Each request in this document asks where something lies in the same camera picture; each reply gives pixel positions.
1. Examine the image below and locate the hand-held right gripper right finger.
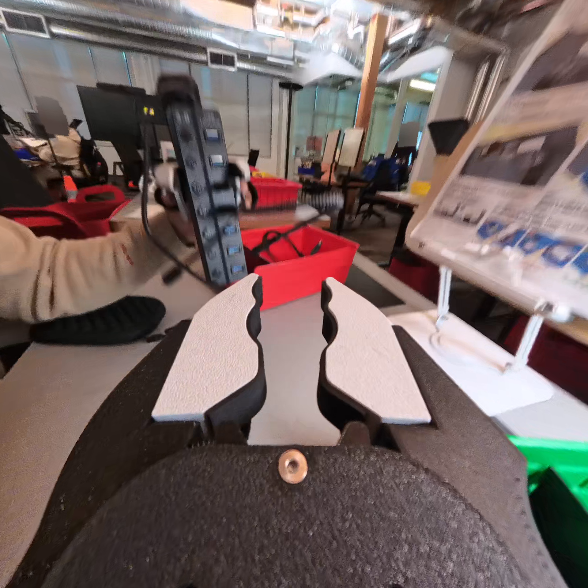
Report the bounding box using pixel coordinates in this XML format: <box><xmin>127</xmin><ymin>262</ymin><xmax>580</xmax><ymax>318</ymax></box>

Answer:
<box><xmin>317</xmin><ymin>277</ymin><xmax>433</xmax><ymax>444</ymax></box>

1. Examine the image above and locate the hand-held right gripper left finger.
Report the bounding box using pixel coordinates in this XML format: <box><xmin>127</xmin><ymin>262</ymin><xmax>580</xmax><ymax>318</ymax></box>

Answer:
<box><xmin>151</xmin><ymin>273</ymin><xmax>268</xmax><ymax>445</ymax></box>

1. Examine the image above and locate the black seven-port usb hub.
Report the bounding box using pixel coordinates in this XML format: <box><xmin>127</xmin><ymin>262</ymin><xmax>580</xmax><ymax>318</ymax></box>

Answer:
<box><xmin>156</xmin><ymin>76</ymin><xmax>246</xmax><ymax>289</ymax></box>

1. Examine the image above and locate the red plastic bin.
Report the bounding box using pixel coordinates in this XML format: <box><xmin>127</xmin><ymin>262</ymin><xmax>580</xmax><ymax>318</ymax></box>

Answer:
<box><xmin>239</xmin><ymin>224</ymin><xmax>360</xmax><ymax>311</ymax></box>

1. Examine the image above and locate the green plastic bin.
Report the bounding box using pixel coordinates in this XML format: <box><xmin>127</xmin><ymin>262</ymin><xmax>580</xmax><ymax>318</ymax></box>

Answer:
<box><xmin>509</xmin><ymin>434</ymin><xmax>588</xmax><ymax>588</ymax></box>

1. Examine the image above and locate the person's left forearm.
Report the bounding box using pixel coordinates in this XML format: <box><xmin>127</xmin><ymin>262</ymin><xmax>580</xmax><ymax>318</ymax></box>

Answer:
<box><xmin>0</xmin><ymin>202</ymin><xmax>203</xmax><ymax>323</ymax></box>

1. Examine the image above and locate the red ribbed crate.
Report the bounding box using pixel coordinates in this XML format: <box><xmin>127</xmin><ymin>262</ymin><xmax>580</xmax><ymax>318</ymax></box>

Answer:
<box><xmin>249</xmin><ymin>177</ymin><xmax>302</xmax><ymax>211</ymax></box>

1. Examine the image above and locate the black monitor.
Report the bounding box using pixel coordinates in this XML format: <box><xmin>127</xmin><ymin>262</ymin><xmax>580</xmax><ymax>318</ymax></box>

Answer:
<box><xmin>77</xmin><ymin>84</ymin><xmax>166</xmax><ymax>154</ymax></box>

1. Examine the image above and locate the dark red floor bin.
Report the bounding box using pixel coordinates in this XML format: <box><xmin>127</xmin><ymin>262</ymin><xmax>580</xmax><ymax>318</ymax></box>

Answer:
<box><xmin>390</xmin><ymin>259</ymin><xmax>442</xmax><ymax>301</ymax></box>

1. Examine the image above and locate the small whiteboard easel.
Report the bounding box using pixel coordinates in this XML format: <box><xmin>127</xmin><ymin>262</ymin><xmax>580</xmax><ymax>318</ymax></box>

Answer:
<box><xmin>337</xmin><ymin>127</ymin><xmax>367</xmax><ymax>169</ymax></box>
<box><xmin>322</xmin><ymin>129</ymin><xmax>343</xmax><ymax>167</ymax></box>

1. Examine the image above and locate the instruction sheet on white stand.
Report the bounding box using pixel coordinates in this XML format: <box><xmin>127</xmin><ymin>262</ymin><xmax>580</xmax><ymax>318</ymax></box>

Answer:
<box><xmin>390</xmin><ymin>0</ymin><xmax>588</xmax><ymax>416</ymax></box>

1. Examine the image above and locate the black wrist rest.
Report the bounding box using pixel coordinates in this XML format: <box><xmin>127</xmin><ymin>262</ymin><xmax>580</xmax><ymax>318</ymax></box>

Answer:
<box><xmin>30</xmin><ymin>295</ymin><xmax>167</xmax><ymax>346</ymax></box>

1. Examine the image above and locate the office chair with blue jacket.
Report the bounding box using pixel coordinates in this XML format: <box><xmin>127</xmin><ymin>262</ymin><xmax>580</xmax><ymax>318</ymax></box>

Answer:
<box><xmin>357</xmin><ymin>156</ymin><xmax>412</xmax><ymax>227</ymax></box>

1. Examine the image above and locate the black chair back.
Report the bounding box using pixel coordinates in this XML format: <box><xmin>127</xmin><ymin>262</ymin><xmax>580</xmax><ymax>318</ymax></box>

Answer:
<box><xmin>0</xmin><ymin>135</ymin><xmax>52</xmax><ymax>209</ymax></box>

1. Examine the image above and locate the wooden desk with black legs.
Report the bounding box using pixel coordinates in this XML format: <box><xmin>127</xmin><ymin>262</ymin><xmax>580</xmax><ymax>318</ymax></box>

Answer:
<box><xmin>376</xmin><ymin>190</ymin><xmax>435</xmax><ymax>258</ymax></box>

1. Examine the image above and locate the wooden pillar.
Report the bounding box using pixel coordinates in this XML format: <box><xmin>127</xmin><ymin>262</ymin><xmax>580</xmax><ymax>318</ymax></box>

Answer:
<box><xmin>355</xmin><ymin>13</ymin><xmax>390</xmax><ymax>134</ymax></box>

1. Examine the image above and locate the document stand with black sheet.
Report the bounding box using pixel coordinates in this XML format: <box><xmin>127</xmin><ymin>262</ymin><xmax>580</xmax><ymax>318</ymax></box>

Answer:
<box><xmin>427</xmin><ymin>119</ymin><xmax>474</xmax><ymax>184</ymax></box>

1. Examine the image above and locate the printed instruction sheet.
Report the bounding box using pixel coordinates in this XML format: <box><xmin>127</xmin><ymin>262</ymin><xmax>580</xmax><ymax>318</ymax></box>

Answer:
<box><xmin>432</xmin><ymin>28</ymin><xmax>588</xmax><ymax>295</ymax></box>

